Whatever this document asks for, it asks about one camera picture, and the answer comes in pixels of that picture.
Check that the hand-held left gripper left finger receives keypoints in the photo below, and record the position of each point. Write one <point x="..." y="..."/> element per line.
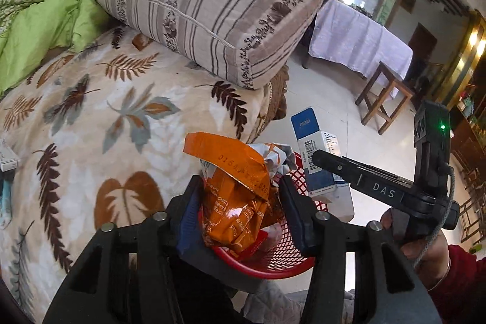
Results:
<point x="188" y="225"/>

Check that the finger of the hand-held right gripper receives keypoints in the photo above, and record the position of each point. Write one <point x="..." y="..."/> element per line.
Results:
<point x="364" y="183"/>

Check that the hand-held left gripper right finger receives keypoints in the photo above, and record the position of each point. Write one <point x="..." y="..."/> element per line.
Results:
<point x="294" y="217"/>

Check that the red mesh basket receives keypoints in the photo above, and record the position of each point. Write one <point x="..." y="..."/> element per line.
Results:
<point x="281" y="255"/>

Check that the orange snack bag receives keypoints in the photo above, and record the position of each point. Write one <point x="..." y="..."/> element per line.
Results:
<point x="227" y="210"/>

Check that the blue white carton box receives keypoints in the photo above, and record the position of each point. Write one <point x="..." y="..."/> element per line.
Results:
<point x="307" y="126"/>

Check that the person's right hand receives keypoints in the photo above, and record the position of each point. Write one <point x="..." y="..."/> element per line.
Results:
<point x="421" y="255"/>

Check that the wooden chair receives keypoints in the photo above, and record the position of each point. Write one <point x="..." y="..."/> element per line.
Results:
<point x="472" y="187"/>

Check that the crumpled white orange wrapper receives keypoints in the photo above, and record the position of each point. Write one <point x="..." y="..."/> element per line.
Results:
<point x="273" y="157"/>

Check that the wooden stool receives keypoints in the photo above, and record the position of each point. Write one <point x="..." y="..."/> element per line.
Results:
<point x="391" y="75"/>

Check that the grey quilted cloth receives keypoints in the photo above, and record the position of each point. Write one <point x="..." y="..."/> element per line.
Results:
<point x="273" y="308"/>

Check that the brown wooden door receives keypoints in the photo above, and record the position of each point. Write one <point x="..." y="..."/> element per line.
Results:
<point x="419" y="43"/>

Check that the silver bangle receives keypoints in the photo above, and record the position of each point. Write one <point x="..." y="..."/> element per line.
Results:
<point x="445" y="276"/>

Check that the leaf print fleece blanket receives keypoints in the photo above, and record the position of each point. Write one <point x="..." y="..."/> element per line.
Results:
<point x="95" y="141"/>

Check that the table with lilac tablecloth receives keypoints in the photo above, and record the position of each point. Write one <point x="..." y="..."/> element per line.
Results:
<point x="349" y="35"/>

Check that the teal tissue packet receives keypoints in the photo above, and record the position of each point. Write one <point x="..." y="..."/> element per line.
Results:
<point x="4" y="202"/>

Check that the white medicine box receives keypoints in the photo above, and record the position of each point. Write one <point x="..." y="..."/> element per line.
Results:
<point x="7" y="159"/>

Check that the green quilt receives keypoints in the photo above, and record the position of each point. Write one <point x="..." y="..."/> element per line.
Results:
<point x="34" y="28"/>

